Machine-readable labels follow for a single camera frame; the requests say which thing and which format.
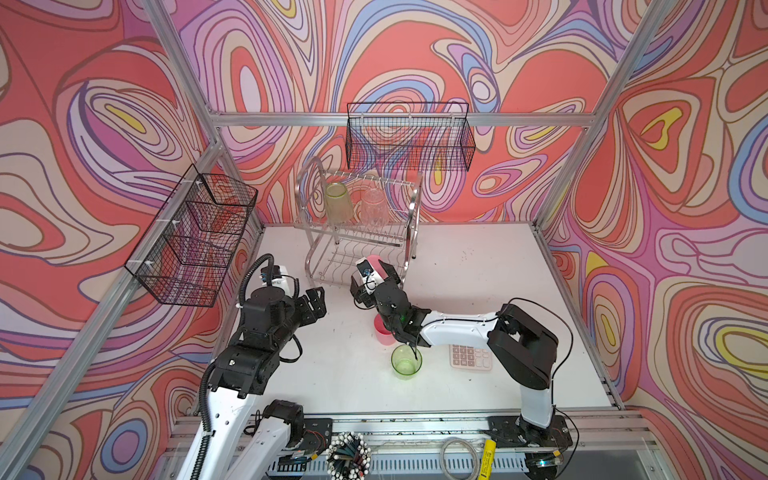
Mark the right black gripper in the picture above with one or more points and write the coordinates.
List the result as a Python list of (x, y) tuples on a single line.
[(360, 294)]

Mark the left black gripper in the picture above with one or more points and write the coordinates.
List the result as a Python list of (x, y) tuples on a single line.
[(316, 305)]

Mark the opaque pink cup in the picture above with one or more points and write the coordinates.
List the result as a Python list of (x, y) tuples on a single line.
[(383, 335), (375, 263)]

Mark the green translucent cup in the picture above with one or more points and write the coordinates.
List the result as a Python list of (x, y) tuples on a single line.
[(339, 206), (406, 361)]

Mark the clear pink cup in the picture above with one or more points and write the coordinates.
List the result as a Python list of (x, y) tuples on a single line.
[(374, 208)]

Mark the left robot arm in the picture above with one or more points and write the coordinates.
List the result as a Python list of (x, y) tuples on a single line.
[(241, 433)]

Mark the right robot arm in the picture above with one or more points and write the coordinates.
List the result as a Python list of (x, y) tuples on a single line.
[(525, 348)]

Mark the steel two-tier dish rack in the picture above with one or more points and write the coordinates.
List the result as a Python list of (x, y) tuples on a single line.
[(335, 249)]

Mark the pink calculator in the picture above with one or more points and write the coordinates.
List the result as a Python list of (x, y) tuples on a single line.
[(470, 358)]

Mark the yellow marker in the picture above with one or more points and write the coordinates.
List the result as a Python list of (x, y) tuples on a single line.
[(488, 457)]

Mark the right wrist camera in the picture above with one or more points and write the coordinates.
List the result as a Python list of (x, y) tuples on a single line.
[(367, 274)]

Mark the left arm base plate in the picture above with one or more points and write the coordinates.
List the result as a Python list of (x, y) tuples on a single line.
[(312, 437)]

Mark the black wire basket left wall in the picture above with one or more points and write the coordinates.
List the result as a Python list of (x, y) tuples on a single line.
[(183, 258)]

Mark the black wire basket wall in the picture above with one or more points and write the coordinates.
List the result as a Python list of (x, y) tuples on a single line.
[(398, 136), (183, 258)]

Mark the black wire basket back wall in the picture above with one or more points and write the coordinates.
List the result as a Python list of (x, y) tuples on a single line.
[(398, 136)]

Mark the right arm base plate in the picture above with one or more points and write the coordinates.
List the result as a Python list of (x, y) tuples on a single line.
[(510, 432)]

